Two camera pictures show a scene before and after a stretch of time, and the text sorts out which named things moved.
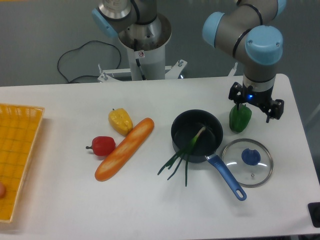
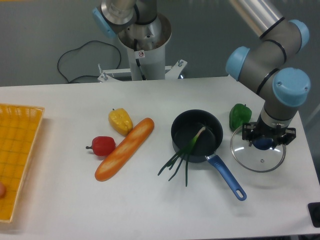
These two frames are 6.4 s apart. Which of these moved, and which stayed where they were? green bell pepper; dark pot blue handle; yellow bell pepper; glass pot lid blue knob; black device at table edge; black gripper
Moved: glass pot lid blue knob; black gripper
Stayed: yellow bell pepper; green bell pepper; dark pot blue handle; black device at table edge
